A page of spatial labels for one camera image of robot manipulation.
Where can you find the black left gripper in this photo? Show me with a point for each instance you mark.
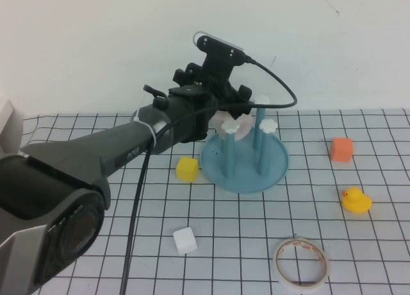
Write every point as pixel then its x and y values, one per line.
pixel 198 78

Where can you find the pink plastic cup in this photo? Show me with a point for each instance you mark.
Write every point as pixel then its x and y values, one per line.
pixel 243 128

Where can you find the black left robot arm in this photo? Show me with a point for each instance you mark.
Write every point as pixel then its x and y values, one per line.
pixel 64 186

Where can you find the blue cup stand white knobs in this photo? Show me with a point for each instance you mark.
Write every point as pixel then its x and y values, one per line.
pixel 246 170

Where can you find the yellow foam cube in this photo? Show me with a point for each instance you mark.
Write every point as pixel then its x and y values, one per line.
pixel 186 170

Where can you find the orange foam cube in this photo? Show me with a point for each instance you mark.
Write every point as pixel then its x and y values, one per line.
pixel 341 150

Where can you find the white black grid tablecloth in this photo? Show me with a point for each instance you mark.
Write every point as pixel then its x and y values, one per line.
pixel 224 231

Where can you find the yellow rubber duck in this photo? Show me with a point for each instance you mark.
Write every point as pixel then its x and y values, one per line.
pixel 355 202

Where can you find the white foam cube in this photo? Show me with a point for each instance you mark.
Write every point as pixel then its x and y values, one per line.
pixel 185 243

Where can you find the white tape roll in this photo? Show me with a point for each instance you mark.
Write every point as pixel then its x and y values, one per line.
pixel 278 266

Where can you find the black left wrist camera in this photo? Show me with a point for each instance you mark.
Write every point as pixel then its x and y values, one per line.
pixel 221 56

